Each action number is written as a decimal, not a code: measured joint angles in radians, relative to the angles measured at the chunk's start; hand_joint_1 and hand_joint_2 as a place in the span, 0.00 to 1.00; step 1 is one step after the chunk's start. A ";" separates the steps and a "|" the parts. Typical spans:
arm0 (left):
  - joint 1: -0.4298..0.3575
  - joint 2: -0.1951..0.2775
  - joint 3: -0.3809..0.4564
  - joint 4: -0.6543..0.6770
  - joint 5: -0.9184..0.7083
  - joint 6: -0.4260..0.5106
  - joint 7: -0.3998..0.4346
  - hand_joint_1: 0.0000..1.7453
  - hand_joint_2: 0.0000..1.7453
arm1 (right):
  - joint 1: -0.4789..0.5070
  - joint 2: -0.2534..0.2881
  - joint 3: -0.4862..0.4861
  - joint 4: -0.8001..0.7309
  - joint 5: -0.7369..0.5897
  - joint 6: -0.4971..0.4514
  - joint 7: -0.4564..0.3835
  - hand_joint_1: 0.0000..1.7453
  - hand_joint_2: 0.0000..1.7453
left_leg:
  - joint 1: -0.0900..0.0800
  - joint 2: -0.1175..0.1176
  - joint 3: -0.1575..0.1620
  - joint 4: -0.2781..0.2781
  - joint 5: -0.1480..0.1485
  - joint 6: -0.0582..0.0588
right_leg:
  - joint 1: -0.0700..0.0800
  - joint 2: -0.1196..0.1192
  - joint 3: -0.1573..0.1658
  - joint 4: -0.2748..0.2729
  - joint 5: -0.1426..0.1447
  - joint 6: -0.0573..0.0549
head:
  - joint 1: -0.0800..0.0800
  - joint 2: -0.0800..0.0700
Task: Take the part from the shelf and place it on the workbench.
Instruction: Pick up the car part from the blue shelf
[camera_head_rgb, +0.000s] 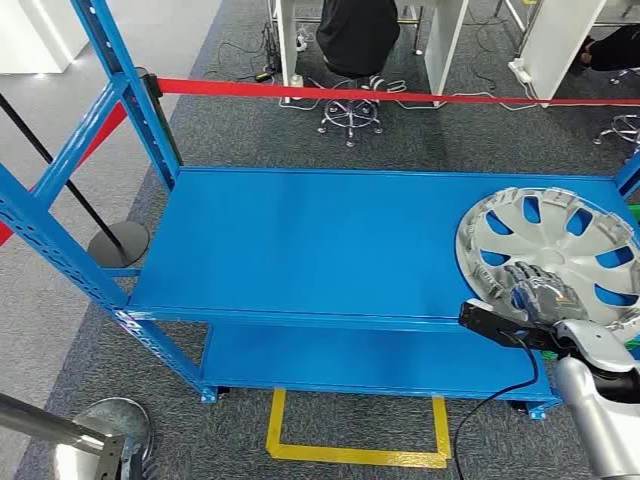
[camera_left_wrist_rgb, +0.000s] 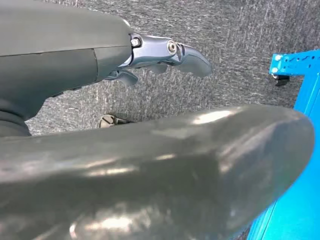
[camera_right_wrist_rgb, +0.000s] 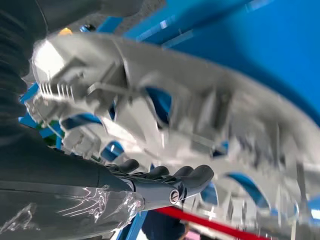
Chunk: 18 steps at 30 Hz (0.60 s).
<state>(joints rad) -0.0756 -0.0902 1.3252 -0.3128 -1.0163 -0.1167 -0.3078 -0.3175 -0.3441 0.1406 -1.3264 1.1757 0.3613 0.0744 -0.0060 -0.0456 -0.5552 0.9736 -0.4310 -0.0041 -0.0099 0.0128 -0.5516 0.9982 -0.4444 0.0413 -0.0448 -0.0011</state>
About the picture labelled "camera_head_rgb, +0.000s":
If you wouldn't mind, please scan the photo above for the blue metal shelf rack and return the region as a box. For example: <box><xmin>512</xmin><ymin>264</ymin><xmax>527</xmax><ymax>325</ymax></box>
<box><xmin>0</xmin><ymin>0</ymin><xmax>640</xmax><ymax>422</ymax></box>

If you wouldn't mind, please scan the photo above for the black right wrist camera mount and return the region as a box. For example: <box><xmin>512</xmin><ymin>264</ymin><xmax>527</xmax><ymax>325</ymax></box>
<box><xmin>458</xmin><ymin>299</ymin><xmax>558</xmax><ymax>352</ymax></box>

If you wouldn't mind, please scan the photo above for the black stanchion post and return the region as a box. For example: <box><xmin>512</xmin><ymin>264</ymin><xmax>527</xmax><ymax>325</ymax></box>
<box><xmin>134</xmin><ymin>66</ymin><xmax>184</xmax><ymax>167</ymax></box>
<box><xmin>0</xmin><ymin>92</ymin><xmax>150</xmax><ymax>270</ymax></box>

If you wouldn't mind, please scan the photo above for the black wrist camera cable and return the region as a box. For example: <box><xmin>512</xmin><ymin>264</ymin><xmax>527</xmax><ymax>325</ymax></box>
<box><xmin>451</xmin><ymin>331</ymin><xmax>541</xmax><ymax>480</ymax></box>

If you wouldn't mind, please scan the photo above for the silver plastic wheel hubcap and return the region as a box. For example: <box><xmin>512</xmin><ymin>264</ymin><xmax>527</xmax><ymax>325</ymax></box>
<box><xmin>454</xmin><ymin>186</ymin><xmax>640</xmax><ymax>346</ymax></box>

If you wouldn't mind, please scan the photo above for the chrome base stool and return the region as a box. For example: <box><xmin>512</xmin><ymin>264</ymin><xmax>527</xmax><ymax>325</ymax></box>
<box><xmin>593</xmin><ymin>112</ymin><xmax>640</xmax><ymax>148</ymax></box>
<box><xmin>317</xmin><ymin>74</ymin><xmax>384</xmax><ymax>149</ymax></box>

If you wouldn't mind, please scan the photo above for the yellow floor tape square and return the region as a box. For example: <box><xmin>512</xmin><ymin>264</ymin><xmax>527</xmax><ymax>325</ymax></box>
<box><xmin>265</xmin><ymin>388</ymin><xmax>452</xmax><ymax>470</ymax></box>

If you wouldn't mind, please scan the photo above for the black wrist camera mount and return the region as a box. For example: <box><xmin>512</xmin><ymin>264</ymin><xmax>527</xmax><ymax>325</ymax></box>
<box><xmin>97</xmin><ymin>435</ymin><xmax>127</xmax><ymax>480</ymax></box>
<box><xmin>458</xmin><ymin>299</ymin><xmax>558</xmax><ymax>352</ymax></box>

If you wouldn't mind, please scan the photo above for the black cable bundle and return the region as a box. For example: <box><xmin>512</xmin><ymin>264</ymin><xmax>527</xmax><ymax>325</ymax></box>
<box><xmin>202</xmin><ymin>19</ymin><xmax>282</xmax><ymax>84</ymax></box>

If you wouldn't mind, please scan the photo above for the person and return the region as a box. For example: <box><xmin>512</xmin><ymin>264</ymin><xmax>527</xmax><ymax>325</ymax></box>
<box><xmin>315</xmin><ymin>0</ymin><xmax>402</xmax><ymax>79</ymax></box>
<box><xmin>580</xmin><ymin>25</ymin><xmax>640</xmax><ymax>73</ymax></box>

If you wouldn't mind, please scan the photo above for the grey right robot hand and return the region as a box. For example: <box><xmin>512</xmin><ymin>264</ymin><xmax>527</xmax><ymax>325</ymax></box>
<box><xmin>502</xmin><ymin>260</ymin><xmax>591</xmax><ymax>329</ymax></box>

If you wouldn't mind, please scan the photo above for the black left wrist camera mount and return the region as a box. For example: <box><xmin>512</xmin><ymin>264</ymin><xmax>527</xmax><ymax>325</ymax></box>
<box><xmin>97</xmin><ymin>435</ymin><xmax>127</xmax><ymax>480</ymax></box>

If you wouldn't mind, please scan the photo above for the chrome stanchion post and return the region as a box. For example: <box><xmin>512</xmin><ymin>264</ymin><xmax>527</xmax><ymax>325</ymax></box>
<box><xmin>0</xmin><ymin>392</ymin><xmax>154</xmax><ymax>480</ymax></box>

